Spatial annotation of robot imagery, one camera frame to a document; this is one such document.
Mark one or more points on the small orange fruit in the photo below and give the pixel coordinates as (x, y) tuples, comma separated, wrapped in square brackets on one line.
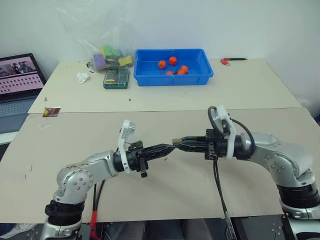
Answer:
[(173, 60), (169, 73), (162, 64), (184, 68), (181, 72)]

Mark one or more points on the blue plastic bin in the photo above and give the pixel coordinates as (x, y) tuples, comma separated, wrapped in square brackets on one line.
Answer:
[(172, 80)]

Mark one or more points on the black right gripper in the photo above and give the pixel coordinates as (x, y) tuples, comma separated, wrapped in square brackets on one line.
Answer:
[(216, 147)]

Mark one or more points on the yellow sponge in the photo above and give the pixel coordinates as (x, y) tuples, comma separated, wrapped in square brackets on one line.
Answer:
[(125, 60)]

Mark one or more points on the clear plastic bag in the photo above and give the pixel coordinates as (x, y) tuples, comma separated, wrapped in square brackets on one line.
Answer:
[(82, 30)]

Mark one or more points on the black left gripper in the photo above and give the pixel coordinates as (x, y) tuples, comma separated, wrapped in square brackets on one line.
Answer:
[(133, 157)]

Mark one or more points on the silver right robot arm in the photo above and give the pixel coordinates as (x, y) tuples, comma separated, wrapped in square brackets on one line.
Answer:
[(282, 157)]

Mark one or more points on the crumpled white tissue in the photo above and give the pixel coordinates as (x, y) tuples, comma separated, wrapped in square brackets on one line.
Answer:
[(82, 77)]

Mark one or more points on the green sponge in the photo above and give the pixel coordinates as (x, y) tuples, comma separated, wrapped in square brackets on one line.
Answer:
[(110, 50)]

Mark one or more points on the black pen with red end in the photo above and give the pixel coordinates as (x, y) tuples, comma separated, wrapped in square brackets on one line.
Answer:
[(237, 59)]

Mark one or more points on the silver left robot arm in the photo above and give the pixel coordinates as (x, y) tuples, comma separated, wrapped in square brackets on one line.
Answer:
[(80, 172)]

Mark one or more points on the black plate with white marks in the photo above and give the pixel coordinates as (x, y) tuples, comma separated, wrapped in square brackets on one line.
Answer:
[(260, 228)]

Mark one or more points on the green screwdriver bit case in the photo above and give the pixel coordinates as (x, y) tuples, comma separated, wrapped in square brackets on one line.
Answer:
[(116, 78)]

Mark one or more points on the grey laptop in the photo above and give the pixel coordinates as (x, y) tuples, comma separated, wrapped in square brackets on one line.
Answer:
[(17, 77)]

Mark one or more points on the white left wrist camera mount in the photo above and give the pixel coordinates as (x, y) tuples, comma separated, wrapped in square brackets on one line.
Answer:
[(126, 132)]

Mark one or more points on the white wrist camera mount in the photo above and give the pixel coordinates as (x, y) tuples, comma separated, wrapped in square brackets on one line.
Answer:
[(126, 132), (230, 147)]

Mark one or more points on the purple sponge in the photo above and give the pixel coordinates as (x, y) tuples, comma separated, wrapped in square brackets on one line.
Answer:
[(98, 60)]

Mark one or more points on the white sneaker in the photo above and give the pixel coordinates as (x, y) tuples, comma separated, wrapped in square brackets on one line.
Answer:
[(20, 228)]

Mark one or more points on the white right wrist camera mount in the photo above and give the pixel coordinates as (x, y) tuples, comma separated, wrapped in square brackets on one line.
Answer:
[(230, 147)]

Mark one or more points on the grey rounded shape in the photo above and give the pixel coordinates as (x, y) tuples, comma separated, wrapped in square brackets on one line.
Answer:
[(196, 230)]

